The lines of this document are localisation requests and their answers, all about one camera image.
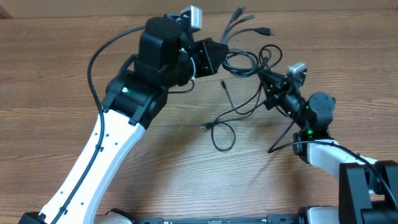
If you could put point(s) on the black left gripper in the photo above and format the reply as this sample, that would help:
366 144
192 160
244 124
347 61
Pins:
207 64

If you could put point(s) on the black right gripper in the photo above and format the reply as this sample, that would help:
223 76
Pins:
276 80

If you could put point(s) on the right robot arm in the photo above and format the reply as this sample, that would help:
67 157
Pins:
367 187

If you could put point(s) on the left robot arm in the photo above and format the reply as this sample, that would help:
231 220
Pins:
168 56

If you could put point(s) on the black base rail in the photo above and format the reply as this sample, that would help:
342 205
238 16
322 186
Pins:
269 219

